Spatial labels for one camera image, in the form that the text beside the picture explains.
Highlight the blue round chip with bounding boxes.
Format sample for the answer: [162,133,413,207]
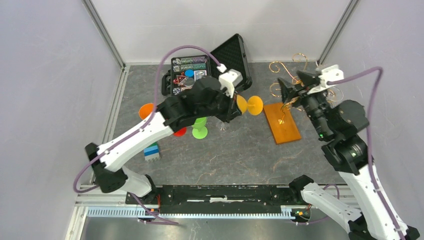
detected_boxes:
[184,69,194,78]

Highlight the orange wine glass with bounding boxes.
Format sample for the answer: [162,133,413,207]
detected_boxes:
[138,103,154,120]

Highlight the slotted aluminium rail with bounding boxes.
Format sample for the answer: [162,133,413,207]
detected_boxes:
[86,205,295,220]

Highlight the blue green toy block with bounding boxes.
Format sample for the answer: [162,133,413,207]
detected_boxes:
[143,142,161,162]

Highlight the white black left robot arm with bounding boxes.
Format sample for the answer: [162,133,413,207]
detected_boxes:
[85,70,243,204]

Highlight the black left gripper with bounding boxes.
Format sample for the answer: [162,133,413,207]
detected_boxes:
[196,86,242,124]

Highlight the playing card deck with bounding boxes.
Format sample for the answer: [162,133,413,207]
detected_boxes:
[193,70,208,81]

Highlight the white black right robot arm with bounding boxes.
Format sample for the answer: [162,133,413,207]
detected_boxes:
[277,71,420,240]

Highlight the black poker chip case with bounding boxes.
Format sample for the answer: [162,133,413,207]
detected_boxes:
[161,33,253,96]

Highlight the wooden rack base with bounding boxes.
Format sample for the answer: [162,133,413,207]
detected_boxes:
[263,102,302,145]

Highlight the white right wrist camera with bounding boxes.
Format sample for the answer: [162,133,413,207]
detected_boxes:
[307,64,344,95]

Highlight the green wine glass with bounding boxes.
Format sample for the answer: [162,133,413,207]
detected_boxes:
[191,117,208,140]

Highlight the red wine glass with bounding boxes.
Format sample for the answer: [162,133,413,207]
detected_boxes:
[173,127,187,137]

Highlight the yellow wine glass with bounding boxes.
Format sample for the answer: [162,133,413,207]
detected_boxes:
[236,95,264,116]

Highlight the clear wine glass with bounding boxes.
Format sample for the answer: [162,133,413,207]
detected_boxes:
[326,87,344,103]
[216,121,230,132]

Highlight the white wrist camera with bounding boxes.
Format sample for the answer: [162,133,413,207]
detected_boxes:
[307,64,344,95]
[218,69,243,98]

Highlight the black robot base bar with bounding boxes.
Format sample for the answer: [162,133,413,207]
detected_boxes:
[140,184,311,215]

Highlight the gold wire glass rack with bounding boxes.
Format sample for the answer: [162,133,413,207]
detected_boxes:
[268,53,328,125]

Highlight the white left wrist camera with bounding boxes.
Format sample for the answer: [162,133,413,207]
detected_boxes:
[218,69,243,98]

